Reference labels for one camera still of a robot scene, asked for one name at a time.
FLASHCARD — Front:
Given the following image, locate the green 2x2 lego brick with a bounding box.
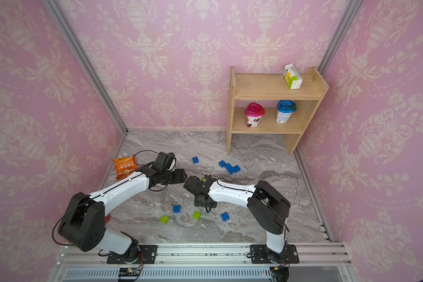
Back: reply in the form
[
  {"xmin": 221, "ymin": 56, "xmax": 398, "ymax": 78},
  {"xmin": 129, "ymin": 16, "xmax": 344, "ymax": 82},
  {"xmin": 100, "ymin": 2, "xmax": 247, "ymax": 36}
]
[
  {"xmin": 192, "ymin": 211, "xmax": 201, "ymax": 220},
  {"xmin": 159, "ymin": 215, "xmax": 170, "ymax": 224}
]

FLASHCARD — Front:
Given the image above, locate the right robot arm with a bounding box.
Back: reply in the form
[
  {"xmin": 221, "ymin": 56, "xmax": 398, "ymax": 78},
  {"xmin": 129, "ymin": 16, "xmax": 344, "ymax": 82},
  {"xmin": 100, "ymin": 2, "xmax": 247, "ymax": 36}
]
[{"xmin": 184, "ymin": 176, "xmax": 291, "ymax": 254}]

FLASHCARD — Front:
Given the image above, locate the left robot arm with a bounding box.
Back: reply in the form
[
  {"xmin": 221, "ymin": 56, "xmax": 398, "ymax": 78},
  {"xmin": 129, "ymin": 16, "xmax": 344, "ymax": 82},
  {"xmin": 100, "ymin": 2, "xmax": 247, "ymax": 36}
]
[{"xmin": 58, "ymin": 167, "xmax": 187, "ymax": 264}]

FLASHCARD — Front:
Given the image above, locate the blue lego brick assembly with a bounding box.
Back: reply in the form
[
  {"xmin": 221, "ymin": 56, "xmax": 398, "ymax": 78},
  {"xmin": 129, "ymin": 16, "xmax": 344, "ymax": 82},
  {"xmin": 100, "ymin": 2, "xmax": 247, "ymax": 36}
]
[{"xmin": 219, "ymin": 161, "xmax": 241, "ymax": 175}]

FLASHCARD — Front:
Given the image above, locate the blue 2x2 lego front right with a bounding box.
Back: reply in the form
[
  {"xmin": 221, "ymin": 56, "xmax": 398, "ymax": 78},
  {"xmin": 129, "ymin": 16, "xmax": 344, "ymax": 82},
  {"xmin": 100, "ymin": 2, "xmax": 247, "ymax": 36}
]
[{"xmin": 220, "ymin": 212, "xmax": 230, "ymax": 222}]

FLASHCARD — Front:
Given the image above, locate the orange snack bag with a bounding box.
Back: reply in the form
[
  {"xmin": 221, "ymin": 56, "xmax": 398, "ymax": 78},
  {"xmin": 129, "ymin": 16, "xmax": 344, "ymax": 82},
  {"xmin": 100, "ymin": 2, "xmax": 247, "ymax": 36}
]
[{"xmin": 112, "ymin": 155, "xmax": 138, "ymax": 180}]

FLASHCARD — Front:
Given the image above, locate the pink lid yogurt cup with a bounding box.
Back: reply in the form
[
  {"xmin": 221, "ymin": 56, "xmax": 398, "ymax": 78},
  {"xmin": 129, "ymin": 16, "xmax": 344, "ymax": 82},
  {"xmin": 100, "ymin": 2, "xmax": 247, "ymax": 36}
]
[{"xmin": 245, "ymin": 102, "xmax": 265, "ymax": 128}]

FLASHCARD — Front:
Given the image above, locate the wooden shelf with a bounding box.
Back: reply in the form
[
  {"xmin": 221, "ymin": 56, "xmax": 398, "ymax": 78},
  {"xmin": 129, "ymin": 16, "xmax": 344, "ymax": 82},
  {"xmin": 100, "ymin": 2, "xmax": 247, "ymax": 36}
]
[{"xmin": 226, "ymin": 67, "xmax": 329, "ymax": 155}]

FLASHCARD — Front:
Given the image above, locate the blue lid yogurt cup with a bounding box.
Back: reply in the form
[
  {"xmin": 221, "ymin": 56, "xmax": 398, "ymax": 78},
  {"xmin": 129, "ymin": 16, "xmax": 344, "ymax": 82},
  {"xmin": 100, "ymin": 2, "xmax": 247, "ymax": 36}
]
[{"xmin": 276, "ymin": 100, "xmax": 297, "ymax": 124}]

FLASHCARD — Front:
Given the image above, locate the white green carton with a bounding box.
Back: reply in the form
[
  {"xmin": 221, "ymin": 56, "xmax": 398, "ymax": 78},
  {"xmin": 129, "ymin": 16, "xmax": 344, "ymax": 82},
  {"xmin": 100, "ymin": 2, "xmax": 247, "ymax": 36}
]
[{"xmin": 283, "ymin": 64, "xmax": 303, "ymax": 90}]

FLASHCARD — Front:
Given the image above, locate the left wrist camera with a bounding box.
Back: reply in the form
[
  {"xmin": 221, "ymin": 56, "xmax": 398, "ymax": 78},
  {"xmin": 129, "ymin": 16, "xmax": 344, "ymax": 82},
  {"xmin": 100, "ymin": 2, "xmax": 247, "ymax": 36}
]
[{"xmin": 151, "ymin": 152, "xmax": 176, "ymax": 172}]

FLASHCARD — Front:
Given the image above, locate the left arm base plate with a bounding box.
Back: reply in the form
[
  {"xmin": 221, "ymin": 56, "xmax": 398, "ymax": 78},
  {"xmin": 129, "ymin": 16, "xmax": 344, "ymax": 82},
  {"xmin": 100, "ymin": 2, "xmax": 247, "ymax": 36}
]
[{"xmin": 107, "ymin": 244, "xmax": 158, "ymax": 265}]

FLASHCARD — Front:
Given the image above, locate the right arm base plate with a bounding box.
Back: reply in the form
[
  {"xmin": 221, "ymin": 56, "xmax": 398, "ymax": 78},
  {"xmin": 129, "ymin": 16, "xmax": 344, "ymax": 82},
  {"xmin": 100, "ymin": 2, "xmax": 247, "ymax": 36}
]
[{"xmin": 246, "ymin": 244, "xmax": 300, "ymax": 264}]

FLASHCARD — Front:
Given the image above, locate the aluminium front rail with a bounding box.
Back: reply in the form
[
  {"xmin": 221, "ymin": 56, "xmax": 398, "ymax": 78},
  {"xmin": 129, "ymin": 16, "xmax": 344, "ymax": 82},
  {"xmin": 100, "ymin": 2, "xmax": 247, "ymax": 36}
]
[{"xmin": 49, "ymin": 242, "xmax": 357, "ymax": 282}]

